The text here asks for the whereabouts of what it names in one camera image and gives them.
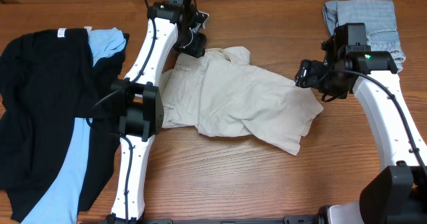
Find beige khaki shorts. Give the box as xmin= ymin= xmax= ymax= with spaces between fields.
xmin=161 ymin=47 xmax=323 ymax=155

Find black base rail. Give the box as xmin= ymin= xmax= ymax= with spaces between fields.
xmin=142 ymin=215 xmax=318 ymax=224

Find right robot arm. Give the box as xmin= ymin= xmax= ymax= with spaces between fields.
xmin=295 ymin=23 xmax=426 ymax=223

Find black t-shirt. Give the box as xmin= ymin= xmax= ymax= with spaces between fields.
xmin=1 ymin=29 xmax=119 ymax=223

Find light blue t-shirt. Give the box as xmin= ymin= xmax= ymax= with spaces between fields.
xmin=23 ymin=27 xmax=129 ymax=223

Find folded light blue jeans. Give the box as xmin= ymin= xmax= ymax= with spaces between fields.
xmin=322 ymin=0 xmax=406 ymax=71

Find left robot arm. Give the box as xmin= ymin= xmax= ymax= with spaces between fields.
xmin=103 ymin=0 xmax=209 ymax=223

